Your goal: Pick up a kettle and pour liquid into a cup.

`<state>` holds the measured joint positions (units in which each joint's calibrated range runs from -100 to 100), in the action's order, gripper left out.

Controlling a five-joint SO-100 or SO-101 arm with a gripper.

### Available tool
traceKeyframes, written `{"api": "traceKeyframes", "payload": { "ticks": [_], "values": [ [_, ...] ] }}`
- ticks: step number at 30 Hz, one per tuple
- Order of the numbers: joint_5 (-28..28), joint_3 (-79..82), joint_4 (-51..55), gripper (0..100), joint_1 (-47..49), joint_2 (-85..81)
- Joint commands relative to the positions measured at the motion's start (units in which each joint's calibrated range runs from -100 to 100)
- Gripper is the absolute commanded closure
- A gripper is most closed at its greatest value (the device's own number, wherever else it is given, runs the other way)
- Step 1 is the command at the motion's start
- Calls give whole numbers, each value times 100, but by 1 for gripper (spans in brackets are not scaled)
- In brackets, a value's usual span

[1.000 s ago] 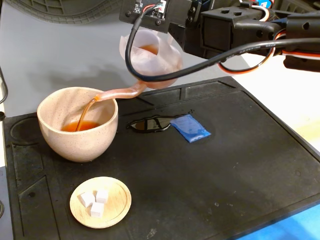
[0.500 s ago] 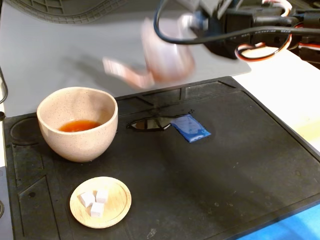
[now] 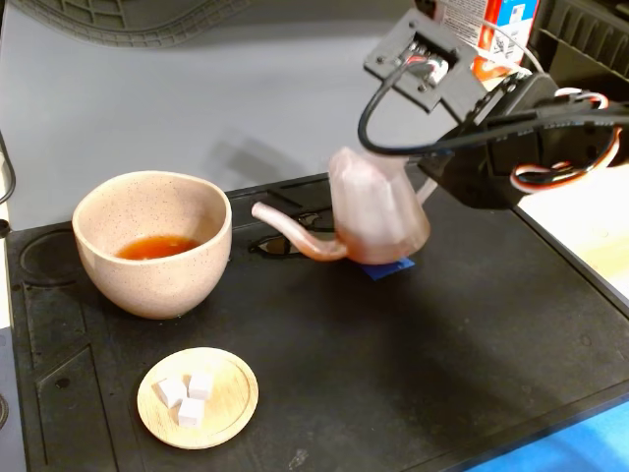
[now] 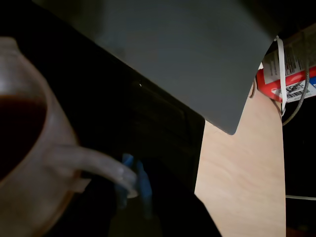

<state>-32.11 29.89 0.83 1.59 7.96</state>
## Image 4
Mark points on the brown tea liquid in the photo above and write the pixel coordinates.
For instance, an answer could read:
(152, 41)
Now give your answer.
(17, 128)

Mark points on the red white blue carton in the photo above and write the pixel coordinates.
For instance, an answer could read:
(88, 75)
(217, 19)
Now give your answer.
(296, 79)

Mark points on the grey backdrop sheet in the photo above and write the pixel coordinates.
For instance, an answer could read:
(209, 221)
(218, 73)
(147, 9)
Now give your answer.
(185, 61)

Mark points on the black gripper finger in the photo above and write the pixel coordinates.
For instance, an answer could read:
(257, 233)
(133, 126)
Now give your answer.
(145, 192)
(121, 202)

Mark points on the translucent pink plastic kettle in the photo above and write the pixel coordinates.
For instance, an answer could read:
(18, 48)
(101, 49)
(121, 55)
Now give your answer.
(37, 197)

